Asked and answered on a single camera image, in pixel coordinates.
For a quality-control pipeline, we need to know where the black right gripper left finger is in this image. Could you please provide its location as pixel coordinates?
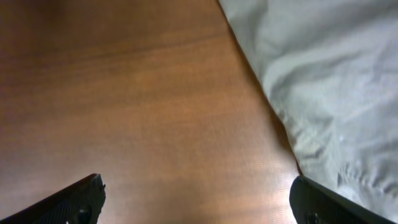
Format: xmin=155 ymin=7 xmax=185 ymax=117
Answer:
xmin=1 ymin=174 xmax=106 ymax=224

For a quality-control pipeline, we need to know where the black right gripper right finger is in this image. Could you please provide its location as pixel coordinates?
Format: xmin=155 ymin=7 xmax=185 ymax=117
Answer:
xmin=289 ymin=175 xmax=394 ymax=224

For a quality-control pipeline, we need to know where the beige khaki garment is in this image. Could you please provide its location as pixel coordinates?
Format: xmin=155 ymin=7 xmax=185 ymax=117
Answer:
xmin=221 ymin=0 xmax=397 ymax=222

